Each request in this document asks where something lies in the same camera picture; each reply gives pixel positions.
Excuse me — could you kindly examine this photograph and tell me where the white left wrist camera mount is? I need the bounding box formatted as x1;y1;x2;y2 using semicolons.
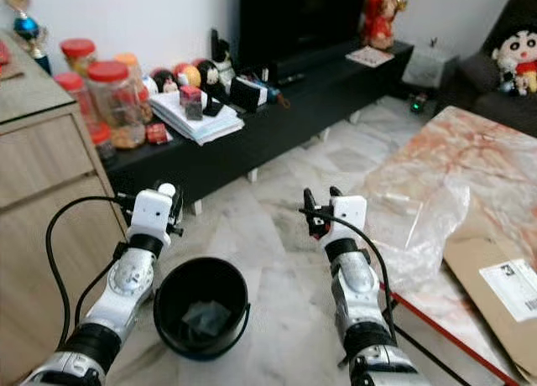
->
131;188;176;243

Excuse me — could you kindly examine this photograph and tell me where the grey plastic-wrapped box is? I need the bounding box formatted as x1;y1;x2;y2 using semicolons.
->
400;37;459;90

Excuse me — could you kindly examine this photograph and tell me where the row of round toy figures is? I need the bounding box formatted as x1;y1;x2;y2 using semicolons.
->
149;62;211;94

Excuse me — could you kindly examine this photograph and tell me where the white printed paper sheet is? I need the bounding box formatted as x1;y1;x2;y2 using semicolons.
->
345;45;396;69

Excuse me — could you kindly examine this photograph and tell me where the black and white figurine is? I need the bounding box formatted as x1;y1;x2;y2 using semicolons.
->
205;27;237;90

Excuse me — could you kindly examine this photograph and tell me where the flat brown cardboard piece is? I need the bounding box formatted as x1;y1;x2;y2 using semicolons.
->
442;205;537;380

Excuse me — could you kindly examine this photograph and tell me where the red robed figurine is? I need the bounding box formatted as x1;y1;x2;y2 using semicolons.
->
362;0;409;52

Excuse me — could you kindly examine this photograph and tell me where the black rectangular case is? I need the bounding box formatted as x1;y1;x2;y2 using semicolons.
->
230;73;283;115

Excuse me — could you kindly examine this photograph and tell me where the white paper stack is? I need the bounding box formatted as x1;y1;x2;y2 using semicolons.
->
146;87;245;146

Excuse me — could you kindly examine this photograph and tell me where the dark grey fabric sofa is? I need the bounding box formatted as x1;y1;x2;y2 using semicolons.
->
435;0;537;116

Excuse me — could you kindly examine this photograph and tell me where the red-veined marble coffee table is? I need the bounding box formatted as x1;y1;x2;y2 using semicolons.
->
302;106;537;384

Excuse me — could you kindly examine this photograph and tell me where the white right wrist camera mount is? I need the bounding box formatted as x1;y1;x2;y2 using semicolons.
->
331;194;369;244

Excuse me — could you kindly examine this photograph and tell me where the red paper packet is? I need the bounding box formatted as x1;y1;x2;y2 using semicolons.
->
0;44;13;78

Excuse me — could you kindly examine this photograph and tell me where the gold trophy with blue ball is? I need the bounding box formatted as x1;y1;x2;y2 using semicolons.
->
3;0;54;76

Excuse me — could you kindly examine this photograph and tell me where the light wood drawer cabinet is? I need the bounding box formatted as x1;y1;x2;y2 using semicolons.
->
0;29;128;386

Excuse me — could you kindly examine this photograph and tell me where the small red-lidded snack jar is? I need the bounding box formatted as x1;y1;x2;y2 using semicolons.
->
54;70;90;120
60;37;98;77

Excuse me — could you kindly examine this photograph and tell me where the black television screen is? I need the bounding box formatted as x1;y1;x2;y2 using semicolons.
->
236;0;371;74

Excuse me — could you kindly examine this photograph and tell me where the black round rubbish bin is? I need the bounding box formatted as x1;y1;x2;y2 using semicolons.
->
152;255;252;363

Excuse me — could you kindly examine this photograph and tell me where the large red-lidded snack jar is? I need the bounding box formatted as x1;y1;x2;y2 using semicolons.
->
86;60;149;150

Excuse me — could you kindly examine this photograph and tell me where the orange-lidded snack jar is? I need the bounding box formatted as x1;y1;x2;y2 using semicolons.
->
112;51;140;70

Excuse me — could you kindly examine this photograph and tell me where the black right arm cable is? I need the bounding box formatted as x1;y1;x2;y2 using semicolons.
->
332;208;400;321

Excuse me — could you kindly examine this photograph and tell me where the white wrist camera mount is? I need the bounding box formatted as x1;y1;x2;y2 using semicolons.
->
331;194;369;244
131;188;176;243

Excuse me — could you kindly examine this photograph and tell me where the short red-lidded jar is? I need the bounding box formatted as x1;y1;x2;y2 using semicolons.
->
91;121;115;161

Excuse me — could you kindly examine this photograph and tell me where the cartoon boy plush doll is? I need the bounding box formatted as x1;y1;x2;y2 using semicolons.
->
493;29;537;96

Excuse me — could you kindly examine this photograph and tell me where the small device with green light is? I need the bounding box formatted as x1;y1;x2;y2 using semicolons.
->
409;93;428;115

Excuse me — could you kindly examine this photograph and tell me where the clear crumpled plastic bag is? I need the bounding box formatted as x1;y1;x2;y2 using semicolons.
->
359;166;472;296

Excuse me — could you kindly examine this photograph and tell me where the small red packet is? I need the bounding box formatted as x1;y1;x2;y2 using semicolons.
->
144;123;171;146

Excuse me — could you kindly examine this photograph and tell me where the clear plastic wrapper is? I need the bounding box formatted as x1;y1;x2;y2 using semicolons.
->
180;300;232;337

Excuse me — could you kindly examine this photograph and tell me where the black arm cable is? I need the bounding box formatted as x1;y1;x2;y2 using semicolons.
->
332;208;400;321
44;195;136;355

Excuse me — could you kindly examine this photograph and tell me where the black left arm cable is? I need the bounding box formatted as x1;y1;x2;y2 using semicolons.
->
44;195;136;355

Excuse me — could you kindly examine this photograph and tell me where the small red and grey box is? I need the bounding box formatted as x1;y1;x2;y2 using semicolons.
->
178;85;206;122

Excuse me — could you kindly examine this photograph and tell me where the low black TV cabinet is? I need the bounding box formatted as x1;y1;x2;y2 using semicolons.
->
100;37;417;212

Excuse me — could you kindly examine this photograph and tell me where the white shipping label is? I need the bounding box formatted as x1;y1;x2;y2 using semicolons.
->
477;258;537;323

